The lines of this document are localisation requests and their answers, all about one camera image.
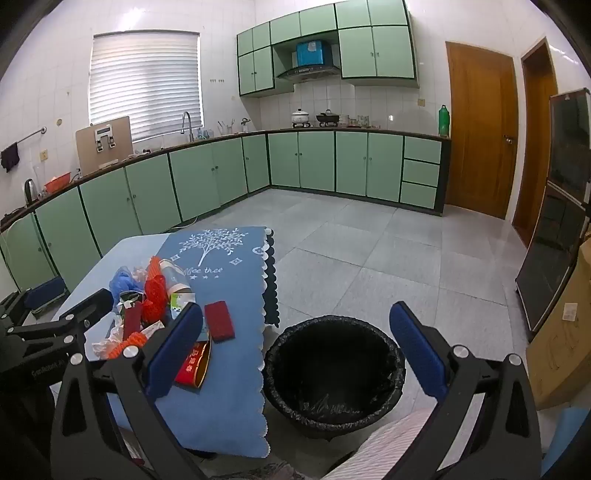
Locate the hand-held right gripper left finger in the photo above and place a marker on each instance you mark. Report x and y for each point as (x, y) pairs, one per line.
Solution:
(178, 348)

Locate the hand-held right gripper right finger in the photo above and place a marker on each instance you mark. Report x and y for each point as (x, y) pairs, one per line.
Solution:
(418, 348)

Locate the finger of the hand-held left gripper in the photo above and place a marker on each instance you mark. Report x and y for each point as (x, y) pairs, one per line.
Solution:
(51, 331)
(94, 302)

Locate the dark red packet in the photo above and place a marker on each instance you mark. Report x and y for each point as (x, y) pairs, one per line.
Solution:
(133, 318)

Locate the crushed green milk carton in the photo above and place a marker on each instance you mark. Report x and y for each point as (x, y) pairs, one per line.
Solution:
(178, 302)

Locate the black lined waste bin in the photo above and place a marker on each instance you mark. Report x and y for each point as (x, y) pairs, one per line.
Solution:
(332, 360)

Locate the red and gold box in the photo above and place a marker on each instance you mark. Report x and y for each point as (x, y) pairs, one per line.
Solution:
(190, 369)

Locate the blue plastic bag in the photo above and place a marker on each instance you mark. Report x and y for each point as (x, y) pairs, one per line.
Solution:
(122, 281)

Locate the blue case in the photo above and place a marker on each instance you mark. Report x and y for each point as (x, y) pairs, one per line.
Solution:
(44, 295)

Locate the red scouring sponge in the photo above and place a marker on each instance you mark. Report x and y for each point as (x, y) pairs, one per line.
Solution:
(217, 321)

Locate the pinkish plastic wrapper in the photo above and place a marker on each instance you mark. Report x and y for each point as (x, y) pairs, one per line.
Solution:
(135, 273)

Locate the orange foam mesh sleeve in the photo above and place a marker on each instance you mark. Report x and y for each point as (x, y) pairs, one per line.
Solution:
(154, 290)
(124, 345)

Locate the paper cup with blue sleeve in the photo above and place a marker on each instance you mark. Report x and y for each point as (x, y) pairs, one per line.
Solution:
(175, 277)

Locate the blue tree print table mat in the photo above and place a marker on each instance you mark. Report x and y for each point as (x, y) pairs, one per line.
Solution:
(240, 295)

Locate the striped white cloth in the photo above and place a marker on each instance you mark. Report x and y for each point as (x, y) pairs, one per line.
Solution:
(392, 443)

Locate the orange plastic basin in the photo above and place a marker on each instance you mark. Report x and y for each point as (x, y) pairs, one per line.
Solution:
(57, 182)

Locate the steel electric kettle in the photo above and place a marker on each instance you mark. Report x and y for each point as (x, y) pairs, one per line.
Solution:
(30, 191)

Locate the brown cardboard box on counter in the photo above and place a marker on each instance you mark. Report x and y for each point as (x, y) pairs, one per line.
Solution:
(90, 152)

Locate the dark purple cloth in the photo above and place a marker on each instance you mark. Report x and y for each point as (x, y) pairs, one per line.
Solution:
(9, 157)

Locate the black glass door cabinet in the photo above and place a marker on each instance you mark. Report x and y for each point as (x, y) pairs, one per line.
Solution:
(549, 240)

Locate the metal kitchen faucet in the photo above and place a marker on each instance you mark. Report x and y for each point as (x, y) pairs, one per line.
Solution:
(187, 124)

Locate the utensil holder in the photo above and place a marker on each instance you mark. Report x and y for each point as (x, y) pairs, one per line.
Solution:
(226, 128)

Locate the green base cabinets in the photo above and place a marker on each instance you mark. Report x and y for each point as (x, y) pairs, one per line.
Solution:
(304, 159)

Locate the white window blind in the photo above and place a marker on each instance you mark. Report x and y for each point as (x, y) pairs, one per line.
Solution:
(145, 85)

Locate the green plastic bottle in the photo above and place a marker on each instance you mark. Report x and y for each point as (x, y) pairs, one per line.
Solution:
(443, 122)

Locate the brown wooden door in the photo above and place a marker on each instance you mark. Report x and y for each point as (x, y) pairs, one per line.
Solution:
(538, 138)
(480, 129)

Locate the black wok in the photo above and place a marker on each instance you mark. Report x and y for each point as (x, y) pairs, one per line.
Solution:
(328, 117)

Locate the white cooking pot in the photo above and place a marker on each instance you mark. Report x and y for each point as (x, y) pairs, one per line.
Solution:
(300, 117)

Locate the range hood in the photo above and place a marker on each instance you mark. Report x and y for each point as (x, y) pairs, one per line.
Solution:
(307, 73)

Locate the blue box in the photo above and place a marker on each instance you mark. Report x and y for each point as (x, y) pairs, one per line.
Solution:
(310, 54)

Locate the metal towel rail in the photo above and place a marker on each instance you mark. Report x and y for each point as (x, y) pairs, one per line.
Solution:
(34, 134)

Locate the green wall cabinets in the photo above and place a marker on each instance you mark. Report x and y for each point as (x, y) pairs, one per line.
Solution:
(378, 50)

